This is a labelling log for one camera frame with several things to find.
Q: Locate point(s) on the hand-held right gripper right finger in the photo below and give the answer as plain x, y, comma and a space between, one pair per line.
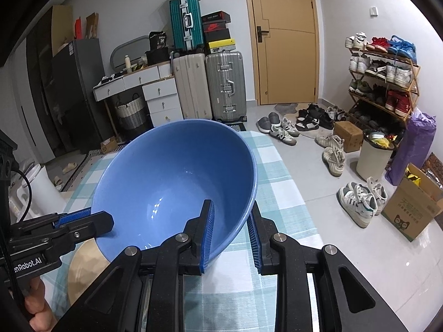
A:
256, 242

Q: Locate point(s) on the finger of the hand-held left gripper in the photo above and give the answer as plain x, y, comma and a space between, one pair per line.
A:
74, 217
97, 226

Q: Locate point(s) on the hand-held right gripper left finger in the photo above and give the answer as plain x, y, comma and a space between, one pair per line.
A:
207, 238

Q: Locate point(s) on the cream plate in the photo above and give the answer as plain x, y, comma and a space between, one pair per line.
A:
86, 273

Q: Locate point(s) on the blue bowl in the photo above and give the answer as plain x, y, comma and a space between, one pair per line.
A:
166, 179

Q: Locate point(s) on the person's left hand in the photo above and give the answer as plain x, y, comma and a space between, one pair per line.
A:
38, 304

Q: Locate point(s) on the beige slipper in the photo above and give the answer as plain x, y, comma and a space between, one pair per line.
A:
68, 167
57, 183

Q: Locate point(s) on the white electric kettle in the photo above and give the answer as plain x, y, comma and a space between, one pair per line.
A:
45, 186

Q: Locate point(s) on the white black-dotted rug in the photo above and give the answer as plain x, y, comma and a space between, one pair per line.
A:
86, 166

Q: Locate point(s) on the small cardboard box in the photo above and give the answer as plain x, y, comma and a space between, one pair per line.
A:
109, 145

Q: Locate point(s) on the group of assorted shoes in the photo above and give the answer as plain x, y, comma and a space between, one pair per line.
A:
332, 159

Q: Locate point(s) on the woven laundry basket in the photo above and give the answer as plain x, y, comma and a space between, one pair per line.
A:
129, 114

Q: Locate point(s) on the dark grey refrigerator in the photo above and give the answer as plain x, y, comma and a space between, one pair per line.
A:
83, 93

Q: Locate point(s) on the dark wardrobe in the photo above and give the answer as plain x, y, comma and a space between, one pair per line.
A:
41, 86

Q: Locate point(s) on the brown cardboard box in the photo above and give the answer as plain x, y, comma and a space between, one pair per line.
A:
348, 138

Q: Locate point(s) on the white desk with drawers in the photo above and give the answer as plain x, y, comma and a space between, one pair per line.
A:
162, 103

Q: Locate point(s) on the white trash can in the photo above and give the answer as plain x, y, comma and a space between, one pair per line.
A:
373, 159

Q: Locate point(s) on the cream suitcase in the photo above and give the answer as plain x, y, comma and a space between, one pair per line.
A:
192, 86

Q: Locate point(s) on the silver suitcase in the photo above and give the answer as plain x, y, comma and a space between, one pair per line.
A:
225, 86

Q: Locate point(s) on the cat print cardboard box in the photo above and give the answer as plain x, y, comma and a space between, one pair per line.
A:
408, 207

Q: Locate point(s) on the white bottle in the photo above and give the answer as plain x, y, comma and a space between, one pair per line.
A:
127, 65

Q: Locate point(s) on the oval mirror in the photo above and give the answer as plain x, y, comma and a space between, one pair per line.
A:
119, 53

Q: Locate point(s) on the black storage box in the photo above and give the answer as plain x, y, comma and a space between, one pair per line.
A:
158, 57

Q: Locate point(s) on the purple bag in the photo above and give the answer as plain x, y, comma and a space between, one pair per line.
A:
412, 145

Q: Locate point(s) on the wooden door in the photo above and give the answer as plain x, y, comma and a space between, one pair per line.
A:
287, 58

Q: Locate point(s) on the red packet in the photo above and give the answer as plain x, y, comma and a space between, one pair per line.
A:
79, 29

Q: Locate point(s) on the large flat cardboard piece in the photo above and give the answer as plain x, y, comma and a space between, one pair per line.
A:
62, 27

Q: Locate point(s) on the narrow cardboard box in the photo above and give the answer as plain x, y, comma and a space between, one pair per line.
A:
91, 26

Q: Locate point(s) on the yellow and white shoe box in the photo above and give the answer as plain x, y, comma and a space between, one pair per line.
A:
222, 46

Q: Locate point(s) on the black printed bag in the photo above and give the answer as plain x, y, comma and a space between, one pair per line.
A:
158, 40

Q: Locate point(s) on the plain black shoe box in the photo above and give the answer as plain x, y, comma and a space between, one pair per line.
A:
218, 35

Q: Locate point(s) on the black shoe box red logo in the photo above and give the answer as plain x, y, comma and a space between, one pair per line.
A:
216, 26

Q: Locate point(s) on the shoe rack with shoes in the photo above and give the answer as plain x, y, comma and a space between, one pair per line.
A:
380, 69

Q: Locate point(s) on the teal suitcase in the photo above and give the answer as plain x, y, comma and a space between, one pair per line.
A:
180, 24

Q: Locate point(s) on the wooden shoe rack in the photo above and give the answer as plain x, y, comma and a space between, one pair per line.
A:
415, 76

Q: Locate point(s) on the white light switch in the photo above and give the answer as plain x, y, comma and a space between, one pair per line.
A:
373, 11

